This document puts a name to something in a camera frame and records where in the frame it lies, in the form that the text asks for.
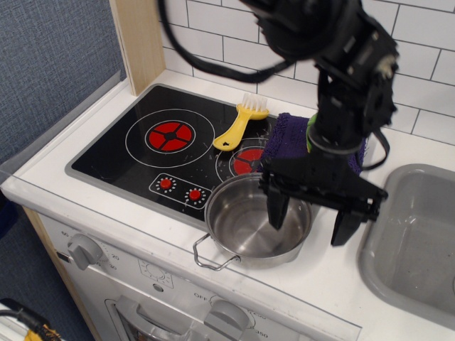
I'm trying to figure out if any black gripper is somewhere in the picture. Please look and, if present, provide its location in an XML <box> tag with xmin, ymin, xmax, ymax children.
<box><xmin>259</xmin><ymin>141</ymin><xmax>388</xmax><ymax>247</ymax></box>

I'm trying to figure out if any stainless steel pot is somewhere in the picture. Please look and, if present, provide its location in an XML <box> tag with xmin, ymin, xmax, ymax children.
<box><xmin>193</xmin><ymin>173</ymin><xmax>315</xmax><ymax>271</ymax></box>

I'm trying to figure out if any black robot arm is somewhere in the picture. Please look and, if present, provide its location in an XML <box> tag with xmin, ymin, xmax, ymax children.
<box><xmin>247</xmin><ymin>1</ymin><xmax>398</xmax><ymax>247</ymax></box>

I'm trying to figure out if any purple folded cloth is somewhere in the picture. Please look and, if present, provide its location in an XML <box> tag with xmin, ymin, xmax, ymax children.
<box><xmin>262</xmin><ymin>112</ymin><xmax>370</xmax><ymax>178</ymax></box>

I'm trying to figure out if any green yellow toy corn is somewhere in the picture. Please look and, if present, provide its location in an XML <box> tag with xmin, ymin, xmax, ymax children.
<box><xmin>306</xmin><ymin>114</ymin><xmax>318</xmax><ymax>153</ymax></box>

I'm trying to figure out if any grey sink basin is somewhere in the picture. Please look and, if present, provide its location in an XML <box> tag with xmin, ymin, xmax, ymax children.
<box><xmin>359</xmin><ymin>164</ymin><xmax>454</xmax><ymax>329</ymax></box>

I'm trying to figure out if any yellow dish brush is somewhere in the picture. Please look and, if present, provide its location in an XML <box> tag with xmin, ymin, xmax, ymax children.
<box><xmin>213</xmin><ymin>93</ymin><xmax>269</xmax><ymax>151</ymax></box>

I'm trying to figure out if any grey oven knob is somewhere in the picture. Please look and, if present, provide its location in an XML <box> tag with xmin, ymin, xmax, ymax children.
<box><xmin>203</xmin><ymin>300</ymin><xmax>250</xmax><ymax>340</ymax></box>

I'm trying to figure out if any black toy stove top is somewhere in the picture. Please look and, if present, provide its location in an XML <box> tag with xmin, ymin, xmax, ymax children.
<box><xmin>66</xmin><ymin>85</ymin><xmax>277</xmax><ymax>233</ymax></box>

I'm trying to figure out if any grey timer knob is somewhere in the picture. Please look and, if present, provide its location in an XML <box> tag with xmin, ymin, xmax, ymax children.
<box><xmin>68</xmin><ymin>234</ymin><xmax>103</xmax><ymax>270</ymax></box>

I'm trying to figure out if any yellow black object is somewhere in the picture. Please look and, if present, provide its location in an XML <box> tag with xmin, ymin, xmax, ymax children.
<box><xmin>0</xmin><ymin>308</ymin><xmax>62</xmax><ymax>341</ymax></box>

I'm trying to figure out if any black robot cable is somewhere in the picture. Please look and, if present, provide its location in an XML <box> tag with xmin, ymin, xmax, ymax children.
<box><xmin>157</xmin><ymin>0</ymin><xmax>296</xmax><ymax>84</ymax></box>

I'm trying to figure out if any grey oven door handle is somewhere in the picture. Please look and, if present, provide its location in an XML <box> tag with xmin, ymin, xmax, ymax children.
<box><xmin>115</xmin><ymin>296</ymin><xmax>193</xmax><ymax>340</ymax></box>

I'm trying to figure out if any wooden side post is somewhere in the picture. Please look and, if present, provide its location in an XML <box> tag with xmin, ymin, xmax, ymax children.
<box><xmin>109</xmin><ymin>0</ymin><xmax>166</xmax><ymax>97</ymax></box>

